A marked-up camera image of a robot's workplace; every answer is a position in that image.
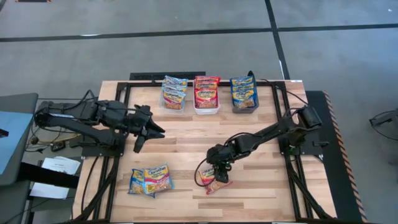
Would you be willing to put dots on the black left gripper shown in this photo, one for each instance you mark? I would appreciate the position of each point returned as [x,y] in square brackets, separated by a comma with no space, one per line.
[135,124]

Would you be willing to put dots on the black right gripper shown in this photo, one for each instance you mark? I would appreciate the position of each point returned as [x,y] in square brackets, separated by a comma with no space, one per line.
[220,155]

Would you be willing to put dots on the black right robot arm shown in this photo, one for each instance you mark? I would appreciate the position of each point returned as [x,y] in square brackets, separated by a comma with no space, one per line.
[267,132]

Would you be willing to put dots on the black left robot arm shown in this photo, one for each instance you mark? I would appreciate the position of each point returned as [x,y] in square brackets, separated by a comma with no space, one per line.
[102,113]

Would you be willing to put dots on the clear plastic bin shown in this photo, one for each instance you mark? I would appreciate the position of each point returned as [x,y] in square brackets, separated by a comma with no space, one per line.
[166,109]

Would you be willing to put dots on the white plastic bin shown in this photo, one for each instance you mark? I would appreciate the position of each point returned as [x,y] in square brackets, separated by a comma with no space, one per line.
[205,111]

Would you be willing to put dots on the grey plastic bin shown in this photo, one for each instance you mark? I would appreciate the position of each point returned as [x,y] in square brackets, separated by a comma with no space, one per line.
[245,110]

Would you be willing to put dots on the black power adapter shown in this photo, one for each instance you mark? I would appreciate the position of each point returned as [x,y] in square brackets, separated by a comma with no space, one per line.
[58,146]

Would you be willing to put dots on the white paper sheet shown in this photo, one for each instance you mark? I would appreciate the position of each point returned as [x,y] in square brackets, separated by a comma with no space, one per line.
[62,165]
[46,190]

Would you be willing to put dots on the black panel with striped edge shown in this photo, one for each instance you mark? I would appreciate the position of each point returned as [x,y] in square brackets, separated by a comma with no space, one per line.
[335,174]

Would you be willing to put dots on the black beam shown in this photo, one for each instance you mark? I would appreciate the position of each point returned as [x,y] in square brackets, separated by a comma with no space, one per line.
[46,175]

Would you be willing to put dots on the black round plug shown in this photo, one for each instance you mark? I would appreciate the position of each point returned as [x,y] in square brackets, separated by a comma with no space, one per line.
[34,140]

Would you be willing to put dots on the grey desk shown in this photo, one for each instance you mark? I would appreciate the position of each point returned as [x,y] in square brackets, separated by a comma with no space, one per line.
[18,101]

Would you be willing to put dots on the blue sheet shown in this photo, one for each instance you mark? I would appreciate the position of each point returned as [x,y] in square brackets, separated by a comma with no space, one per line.
[15,140]

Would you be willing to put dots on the small dark desk object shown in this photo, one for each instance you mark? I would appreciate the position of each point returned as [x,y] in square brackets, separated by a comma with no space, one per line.
[3,133]

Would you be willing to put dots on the black aluminium table frame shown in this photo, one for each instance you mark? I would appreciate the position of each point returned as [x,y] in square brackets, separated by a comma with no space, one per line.
[122,85]

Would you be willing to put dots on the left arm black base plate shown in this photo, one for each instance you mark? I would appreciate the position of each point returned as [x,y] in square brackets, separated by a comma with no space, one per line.
[93,151]

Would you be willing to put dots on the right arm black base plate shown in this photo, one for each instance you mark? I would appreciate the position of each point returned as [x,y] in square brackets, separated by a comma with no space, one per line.
[311,147]

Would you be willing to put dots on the black upright post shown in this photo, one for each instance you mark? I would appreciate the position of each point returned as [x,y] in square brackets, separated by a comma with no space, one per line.
[251,75]

